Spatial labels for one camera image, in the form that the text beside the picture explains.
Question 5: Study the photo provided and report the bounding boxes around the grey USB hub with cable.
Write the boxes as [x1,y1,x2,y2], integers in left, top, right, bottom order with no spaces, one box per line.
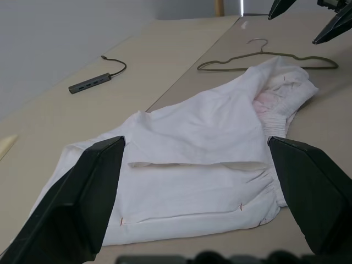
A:
[68,55,128,95]

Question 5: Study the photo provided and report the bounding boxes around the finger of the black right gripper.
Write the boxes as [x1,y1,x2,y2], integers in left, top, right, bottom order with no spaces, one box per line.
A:
[312,5,352,45]
[268,0,296,20]

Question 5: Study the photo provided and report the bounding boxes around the white cloth garment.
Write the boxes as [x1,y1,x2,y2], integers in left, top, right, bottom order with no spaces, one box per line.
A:
[32,56,320,247]

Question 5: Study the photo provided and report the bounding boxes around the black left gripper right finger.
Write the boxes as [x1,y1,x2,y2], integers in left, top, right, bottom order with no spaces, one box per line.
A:
[268,136,352,259]

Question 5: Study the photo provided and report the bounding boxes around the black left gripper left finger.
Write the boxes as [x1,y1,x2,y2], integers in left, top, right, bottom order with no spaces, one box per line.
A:
[0,135,127,264]

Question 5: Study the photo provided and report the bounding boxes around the olive green wire hanger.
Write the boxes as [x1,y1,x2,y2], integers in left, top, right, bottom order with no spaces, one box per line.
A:
[196,37,339,73]

